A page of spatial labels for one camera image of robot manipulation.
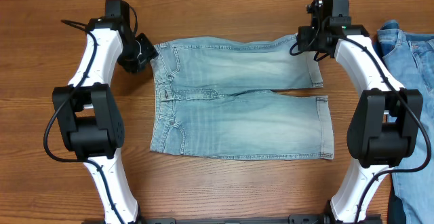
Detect light blue denim shorts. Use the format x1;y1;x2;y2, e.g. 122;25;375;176
151;35;334;161

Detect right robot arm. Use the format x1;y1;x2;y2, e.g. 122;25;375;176
288;0;427;223

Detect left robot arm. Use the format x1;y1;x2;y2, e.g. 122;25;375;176
43;0;158;223

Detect medium blue denim jeans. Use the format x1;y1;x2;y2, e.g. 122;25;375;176
372;19;434;224

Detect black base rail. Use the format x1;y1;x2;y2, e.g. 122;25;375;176
81;213;384;224

